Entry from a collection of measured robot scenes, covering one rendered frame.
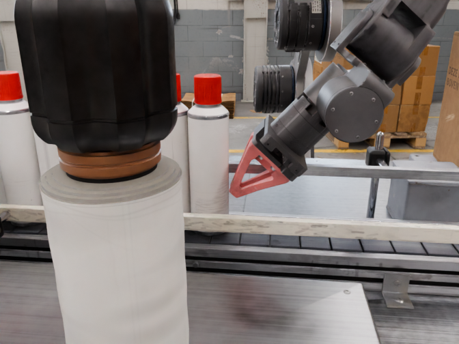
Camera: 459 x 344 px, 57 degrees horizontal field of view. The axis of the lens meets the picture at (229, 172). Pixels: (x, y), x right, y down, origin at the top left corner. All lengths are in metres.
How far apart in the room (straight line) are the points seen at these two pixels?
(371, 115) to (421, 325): 0.24
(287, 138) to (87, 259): 0.32
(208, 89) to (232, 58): 5.49
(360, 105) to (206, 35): 5.58
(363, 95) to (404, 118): 3.71
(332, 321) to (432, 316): 0.16
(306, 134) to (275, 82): 1.09
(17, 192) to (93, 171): 0.40
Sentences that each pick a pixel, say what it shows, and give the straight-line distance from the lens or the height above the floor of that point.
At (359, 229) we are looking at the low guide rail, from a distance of 0.55.
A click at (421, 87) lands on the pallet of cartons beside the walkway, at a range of 4.13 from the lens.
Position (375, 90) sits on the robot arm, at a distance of 0.44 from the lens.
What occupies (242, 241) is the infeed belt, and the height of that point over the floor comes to 0.88.
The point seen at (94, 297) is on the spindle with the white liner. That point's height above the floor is 1.00.
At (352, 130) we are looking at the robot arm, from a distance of 0.44.
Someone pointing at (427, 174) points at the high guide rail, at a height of 0.96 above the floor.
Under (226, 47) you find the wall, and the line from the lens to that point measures 5.99.
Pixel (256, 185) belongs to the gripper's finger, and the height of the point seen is 0.95.
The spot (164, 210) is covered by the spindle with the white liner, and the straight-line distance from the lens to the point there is 0.25.
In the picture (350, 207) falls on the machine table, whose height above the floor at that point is 0.83.
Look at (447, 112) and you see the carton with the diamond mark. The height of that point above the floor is 0.96.
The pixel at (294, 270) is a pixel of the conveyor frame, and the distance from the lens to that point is 0.55.
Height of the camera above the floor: 1.15
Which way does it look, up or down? 20 degrees down
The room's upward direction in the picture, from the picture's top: straight up
